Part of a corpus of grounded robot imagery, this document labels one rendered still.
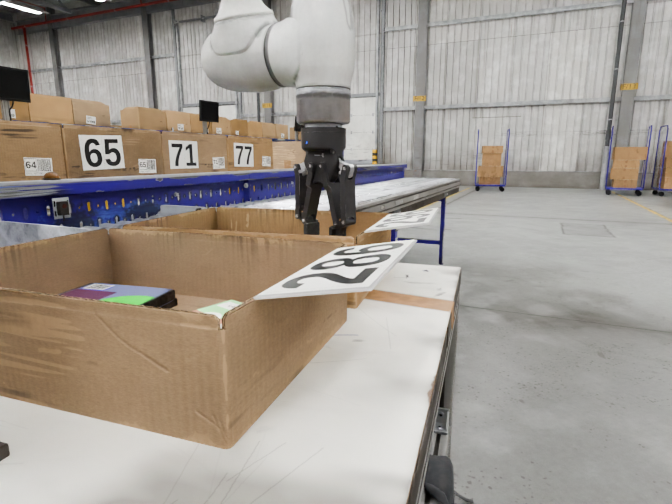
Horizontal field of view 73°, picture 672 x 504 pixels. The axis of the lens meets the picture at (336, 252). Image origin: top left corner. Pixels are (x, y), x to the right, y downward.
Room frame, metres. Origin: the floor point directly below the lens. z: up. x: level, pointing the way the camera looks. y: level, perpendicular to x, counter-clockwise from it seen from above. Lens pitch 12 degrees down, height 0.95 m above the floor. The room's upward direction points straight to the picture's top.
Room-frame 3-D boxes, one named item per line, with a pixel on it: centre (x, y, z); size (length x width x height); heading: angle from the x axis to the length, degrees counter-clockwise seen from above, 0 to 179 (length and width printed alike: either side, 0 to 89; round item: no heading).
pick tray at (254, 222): (0.78, 0.11, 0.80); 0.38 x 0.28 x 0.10; 74
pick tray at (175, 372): (0.48, 0.21, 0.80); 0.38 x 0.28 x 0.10; 71
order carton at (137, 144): (1.63, 0.87, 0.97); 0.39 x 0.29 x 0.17; 156
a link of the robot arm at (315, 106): (0.78, 0.02, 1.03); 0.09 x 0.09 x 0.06
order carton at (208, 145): (1.99, 0.71, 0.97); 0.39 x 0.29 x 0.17; 155
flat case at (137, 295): (0.50, 0.30, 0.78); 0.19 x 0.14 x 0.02; 165
